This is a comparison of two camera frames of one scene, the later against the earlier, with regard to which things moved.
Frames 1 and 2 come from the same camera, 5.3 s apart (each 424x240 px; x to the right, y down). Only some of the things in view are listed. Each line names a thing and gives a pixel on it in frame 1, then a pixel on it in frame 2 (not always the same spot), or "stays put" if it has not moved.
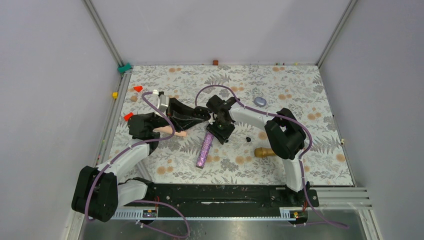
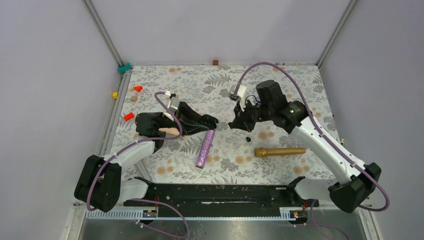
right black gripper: x=220 y=135 -> x=241 y=121
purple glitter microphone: x=205 y=147 stays put
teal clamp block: x=122 y=69 stays put
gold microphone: x=261 y=152 stays put
